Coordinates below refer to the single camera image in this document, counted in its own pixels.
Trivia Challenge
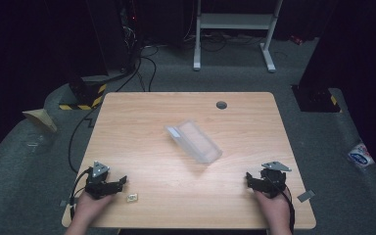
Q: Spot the person's right hand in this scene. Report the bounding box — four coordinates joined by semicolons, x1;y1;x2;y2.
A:
253;186;292;229

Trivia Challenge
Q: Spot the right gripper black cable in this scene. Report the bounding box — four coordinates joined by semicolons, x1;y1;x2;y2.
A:
281;186;297;234

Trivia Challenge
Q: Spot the tan cardboard piece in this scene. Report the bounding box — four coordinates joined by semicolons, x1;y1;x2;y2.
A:
22;108;59;133

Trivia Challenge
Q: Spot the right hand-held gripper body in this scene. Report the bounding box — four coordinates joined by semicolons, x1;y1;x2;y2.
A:
252;161;293;199

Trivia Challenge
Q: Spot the black equipment tower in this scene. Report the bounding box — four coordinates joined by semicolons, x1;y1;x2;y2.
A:
86;0;142;76

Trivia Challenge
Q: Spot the white metal stand frame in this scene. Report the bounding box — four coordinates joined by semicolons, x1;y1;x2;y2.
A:
192;0;284;73

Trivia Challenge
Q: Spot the person's left hand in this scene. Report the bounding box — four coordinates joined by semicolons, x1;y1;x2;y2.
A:
73;190;116;227

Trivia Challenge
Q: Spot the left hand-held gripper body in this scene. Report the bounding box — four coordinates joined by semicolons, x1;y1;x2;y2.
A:
84;161;119;201

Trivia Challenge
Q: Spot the black floor box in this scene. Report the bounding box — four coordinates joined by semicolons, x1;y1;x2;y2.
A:
291;84;343;114

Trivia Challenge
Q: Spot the grey tape strip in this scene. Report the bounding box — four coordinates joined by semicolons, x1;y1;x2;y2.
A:
296;189;316;204

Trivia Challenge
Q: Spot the blue white plastic packet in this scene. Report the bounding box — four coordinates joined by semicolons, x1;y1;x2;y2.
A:
347;142;375;169

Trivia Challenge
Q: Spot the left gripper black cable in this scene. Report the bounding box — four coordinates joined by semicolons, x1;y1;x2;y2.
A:
69;167;94;219

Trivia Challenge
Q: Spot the black floor cable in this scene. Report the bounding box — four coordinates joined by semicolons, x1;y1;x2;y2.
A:
67;47;160;174

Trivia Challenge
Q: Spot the yellow black striped base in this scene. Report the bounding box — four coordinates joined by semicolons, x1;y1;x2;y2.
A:
58;75;108;112

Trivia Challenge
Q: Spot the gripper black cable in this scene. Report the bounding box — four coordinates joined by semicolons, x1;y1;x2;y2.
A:
69;167;94;219
281;186;297;234

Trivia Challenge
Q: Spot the clear plastic box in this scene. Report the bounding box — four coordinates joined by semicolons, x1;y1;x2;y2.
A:
164;119;224;165

